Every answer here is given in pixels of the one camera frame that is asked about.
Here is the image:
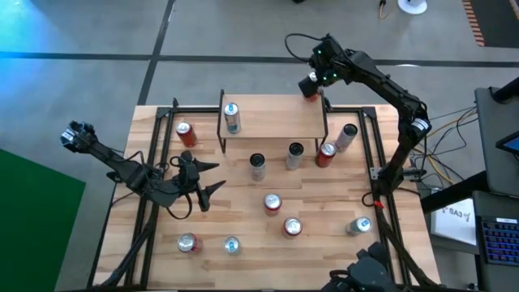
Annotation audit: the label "backlit black keyboard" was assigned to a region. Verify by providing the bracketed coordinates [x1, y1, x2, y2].
[477, 216, 519, 267]

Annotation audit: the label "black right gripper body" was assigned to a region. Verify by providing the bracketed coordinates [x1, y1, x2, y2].
[308, 33, 352, 87]

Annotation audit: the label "grey side table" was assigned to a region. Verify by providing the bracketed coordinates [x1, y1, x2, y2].
[472, 87, 519, 292]

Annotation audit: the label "silver blue energy drink can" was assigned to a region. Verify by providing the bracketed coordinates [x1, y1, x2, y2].
[344, 216, 373, 238]
[222, 235, 242, 256]
[223, 101, 242, 135]

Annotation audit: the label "red-orange soda can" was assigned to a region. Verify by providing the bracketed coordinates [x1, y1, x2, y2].
[174, 121, 199, 148]

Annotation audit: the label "white paper sign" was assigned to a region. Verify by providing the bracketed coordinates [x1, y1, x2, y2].
[430, 197, 478, 247]

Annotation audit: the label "black aluminium extrusion frame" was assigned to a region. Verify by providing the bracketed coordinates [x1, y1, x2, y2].
[87, 97, 443, 292]

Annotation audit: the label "white Celsius slim can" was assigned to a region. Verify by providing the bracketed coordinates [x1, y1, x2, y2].
[334, 122, 359, 154]

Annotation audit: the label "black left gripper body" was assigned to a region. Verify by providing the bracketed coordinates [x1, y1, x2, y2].
[172, 150, 200, 195]

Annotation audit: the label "grey slim can black lid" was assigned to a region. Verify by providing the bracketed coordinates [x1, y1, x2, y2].
[248, 152, 267, 183]

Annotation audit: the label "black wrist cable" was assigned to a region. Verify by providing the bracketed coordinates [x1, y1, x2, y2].
[165, 156, 195, 221]
[284, 32, 325, 65]

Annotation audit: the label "wooden shelf black metal legs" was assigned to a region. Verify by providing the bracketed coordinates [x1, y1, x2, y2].
[217, 88, 330, 154]

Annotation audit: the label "green floor mat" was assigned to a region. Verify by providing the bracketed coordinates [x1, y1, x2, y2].
[0, 148, 87, 292]

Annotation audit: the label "orange black striped strip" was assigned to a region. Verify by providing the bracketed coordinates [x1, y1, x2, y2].
[461, 0, 486, 48]

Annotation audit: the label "red Coca-Cola can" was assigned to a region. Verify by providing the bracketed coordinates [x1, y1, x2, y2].
[176, 232, 204, 256]

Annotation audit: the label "tablet with blue screen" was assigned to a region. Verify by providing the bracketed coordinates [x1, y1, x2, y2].
[495, 130, 519, 155]

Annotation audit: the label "white round stand base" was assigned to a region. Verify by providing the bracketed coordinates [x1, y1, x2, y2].
[397, 0, 428, 15]

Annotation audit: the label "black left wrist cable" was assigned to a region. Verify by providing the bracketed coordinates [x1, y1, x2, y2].
[165, 156, 195, 221]

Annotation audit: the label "long yellow cable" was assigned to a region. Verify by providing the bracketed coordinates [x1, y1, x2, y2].
[413, 108, 478, 186]

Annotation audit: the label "black diagonal beam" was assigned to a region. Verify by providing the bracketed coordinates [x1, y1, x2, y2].
[419, 170, 487, 214]

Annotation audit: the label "black floor mat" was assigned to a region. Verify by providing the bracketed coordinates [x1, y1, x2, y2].
[470, 0, 519, 49]

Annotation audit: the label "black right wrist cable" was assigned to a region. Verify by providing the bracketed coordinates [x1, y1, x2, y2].
[284, 32, 325, 65]

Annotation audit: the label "red Fanta strawberry can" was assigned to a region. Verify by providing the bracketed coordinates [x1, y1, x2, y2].
[281, 216, 304, 240]
[263, 192, 283, 217]
[302, 71, 322, 103]

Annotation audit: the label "slim Fanta can black lid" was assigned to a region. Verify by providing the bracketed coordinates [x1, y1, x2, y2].
[285, 141, 305, 171]

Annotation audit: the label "red black patterned can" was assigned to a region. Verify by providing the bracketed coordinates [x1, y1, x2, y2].
[315, 142, 337, 169]

